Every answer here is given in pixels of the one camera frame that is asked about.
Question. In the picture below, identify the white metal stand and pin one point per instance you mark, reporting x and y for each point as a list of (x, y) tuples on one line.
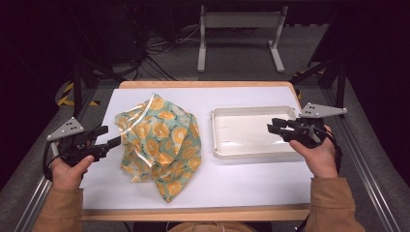
[(241, 20)]

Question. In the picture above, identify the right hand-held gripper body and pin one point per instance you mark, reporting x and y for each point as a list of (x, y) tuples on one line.
[(317, 111)]

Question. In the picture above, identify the person's left hand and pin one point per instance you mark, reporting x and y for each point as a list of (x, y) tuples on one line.
[(69, 175)]

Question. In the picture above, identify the wooden table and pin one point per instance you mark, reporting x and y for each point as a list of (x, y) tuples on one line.
[(193, 215)]

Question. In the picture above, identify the white plastic tray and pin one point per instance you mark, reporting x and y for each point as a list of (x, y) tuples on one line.
[(248, 135)]

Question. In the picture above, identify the person's right hand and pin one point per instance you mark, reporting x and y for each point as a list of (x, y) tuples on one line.
[(319, 161)]

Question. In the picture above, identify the black tripod stand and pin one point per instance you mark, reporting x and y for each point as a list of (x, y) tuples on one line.
[(77, 90), (340, 87)]

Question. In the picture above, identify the aluminium frame rail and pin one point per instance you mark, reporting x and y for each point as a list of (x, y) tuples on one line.
[(35, 199), (364, 167)]

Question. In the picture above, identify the yellow black hazard tape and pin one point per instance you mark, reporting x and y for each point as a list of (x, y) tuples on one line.
[(66, 93)]

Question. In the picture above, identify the green orange-print fabric bag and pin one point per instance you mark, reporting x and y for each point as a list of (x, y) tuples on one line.
[(161, 141)]

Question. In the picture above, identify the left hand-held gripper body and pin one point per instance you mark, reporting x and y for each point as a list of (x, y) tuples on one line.
[(66, 129)]

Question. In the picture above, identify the white table mat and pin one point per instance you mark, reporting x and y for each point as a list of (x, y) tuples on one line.
[(219, 180)]

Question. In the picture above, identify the person's tan clothing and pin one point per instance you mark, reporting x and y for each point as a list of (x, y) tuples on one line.
[(212, 227)]

